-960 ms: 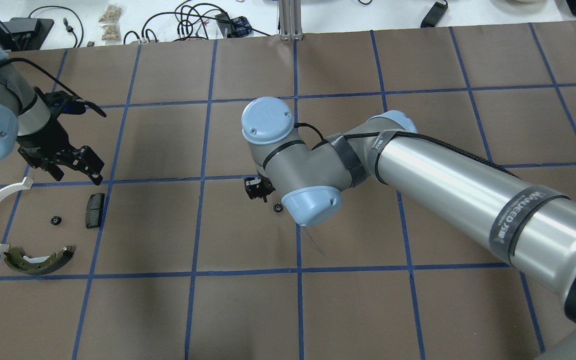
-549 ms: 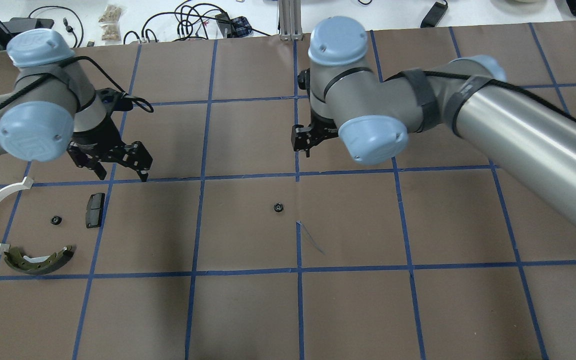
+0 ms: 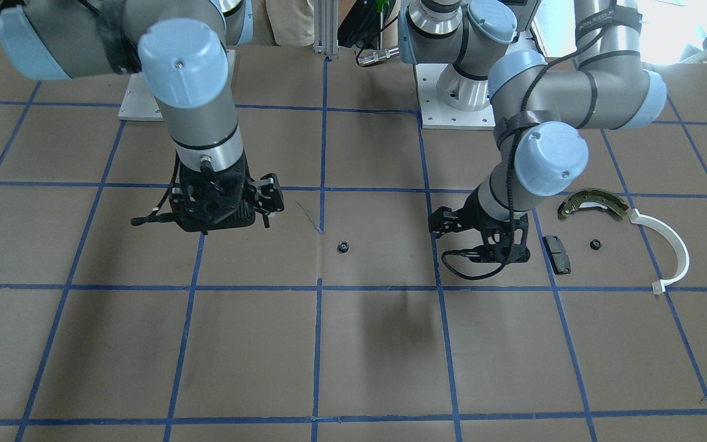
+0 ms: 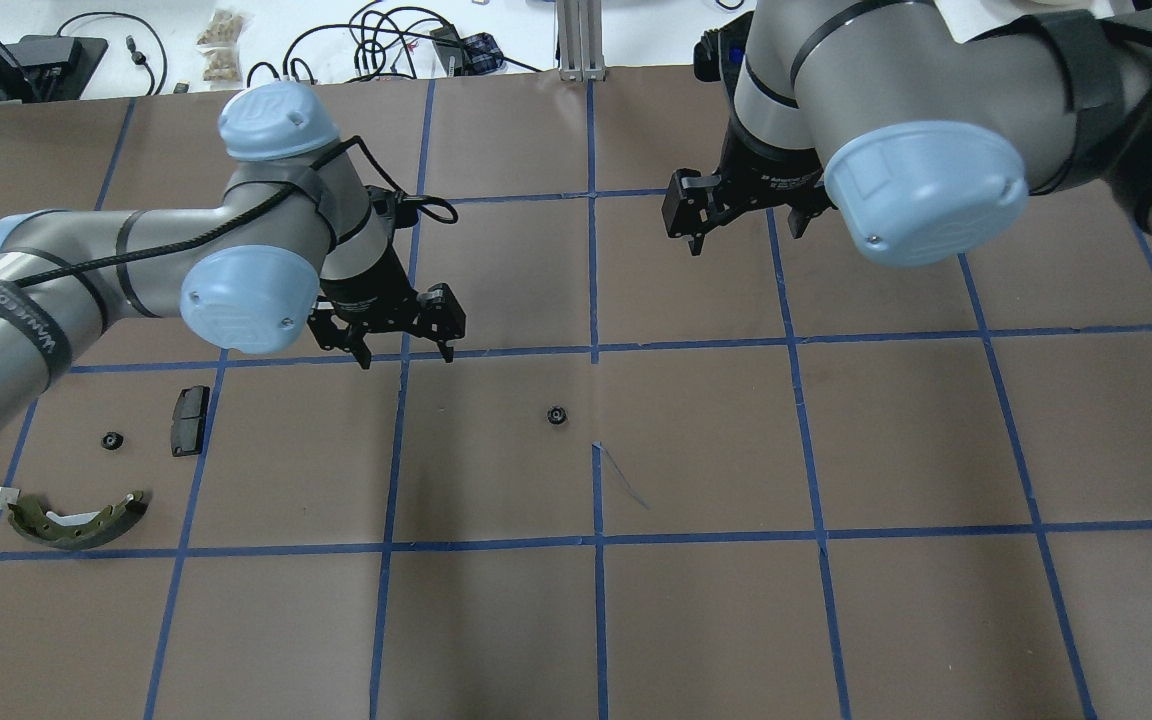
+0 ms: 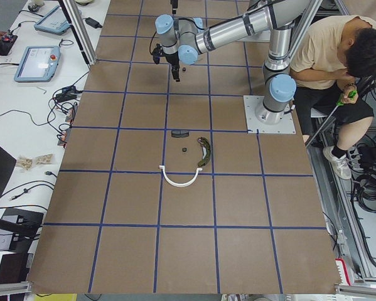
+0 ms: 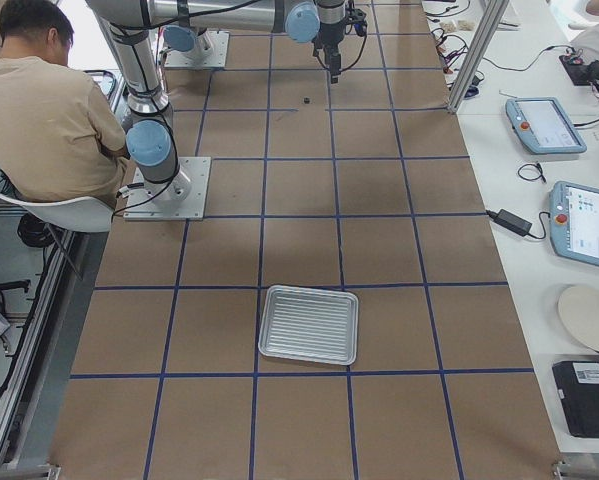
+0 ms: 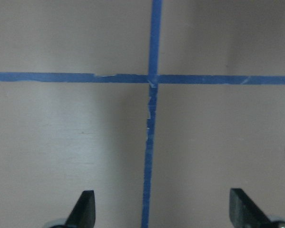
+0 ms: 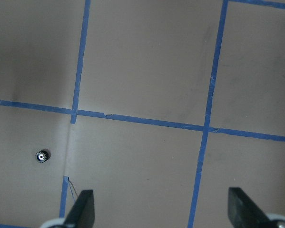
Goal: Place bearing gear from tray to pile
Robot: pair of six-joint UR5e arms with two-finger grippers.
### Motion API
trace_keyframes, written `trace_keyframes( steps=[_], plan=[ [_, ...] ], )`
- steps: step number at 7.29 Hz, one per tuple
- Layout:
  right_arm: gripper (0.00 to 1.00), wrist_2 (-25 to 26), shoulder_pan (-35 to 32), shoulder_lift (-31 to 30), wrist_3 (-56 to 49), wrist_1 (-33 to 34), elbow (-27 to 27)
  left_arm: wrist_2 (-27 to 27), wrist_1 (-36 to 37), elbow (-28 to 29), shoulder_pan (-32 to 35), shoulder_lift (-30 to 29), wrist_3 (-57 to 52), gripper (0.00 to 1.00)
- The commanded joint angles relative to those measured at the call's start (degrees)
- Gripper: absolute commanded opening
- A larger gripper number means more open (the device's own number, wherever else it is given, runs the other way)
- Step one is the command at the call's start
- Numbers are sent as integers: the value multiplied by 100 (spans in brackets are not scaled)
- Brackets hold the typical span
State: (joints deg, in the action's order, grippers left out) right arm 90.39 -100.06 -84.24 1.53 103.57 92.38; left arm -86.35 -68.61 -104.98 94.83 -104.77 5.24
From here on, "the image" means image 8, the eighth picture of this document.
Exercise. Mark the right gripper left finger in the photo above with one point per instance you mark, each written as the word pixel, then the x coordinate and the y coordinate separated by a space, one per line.
pixel 82 214

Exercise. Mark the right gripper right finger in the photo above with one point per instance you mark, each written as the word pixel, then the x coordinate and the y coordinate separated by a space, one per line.
pixel 243 212

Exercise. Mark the black gear sideways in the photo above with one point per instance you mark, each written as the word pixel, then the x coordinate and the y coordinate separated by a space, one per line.
pixel 43 156

